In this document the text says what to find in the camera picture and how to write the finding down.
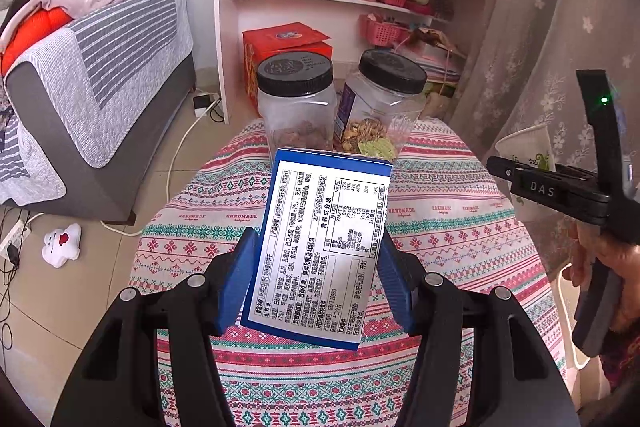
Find grey striped blanket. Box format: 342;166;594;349
10;0;195;170

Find grey quilted cover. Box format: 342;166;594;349
0;92;68;208

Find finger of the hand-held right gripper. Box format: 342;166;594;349
486;156;597;188

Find white chair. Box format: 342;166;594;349
559;262;601;373

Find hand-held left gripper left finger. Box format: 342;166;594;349
50;227;261;427

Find clear jar of mixed nuts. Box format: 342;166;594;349
333;49;428;158

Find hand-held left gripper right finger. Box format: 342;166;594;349
377;232;581;427

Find orange cushion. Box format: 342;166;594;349
0;7;73;75

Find large pink basket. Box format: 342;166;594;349
360;14;411;48

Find clear jar of walnuts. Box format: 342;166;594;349
256;53;337;152

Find white paper cup green print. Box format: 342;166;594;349
496;123;557;172

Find red cardboard box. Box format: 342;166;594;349
242;22;335;100

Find floral lace curtain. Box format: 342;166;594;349
450;0;640;258

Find white plush toy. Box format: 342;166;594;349
41;223;82;269

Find blue white cardboard box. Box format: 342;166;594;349
240;148;393;350

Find white cable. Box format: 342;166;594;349
80;99;221;238

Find person's right hand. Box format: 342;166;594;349
561;223;640;333

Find dark grey sofa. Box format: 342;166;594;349
5;52;196;225

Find white power strip black adapter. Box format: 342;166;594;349
194;93;221;118

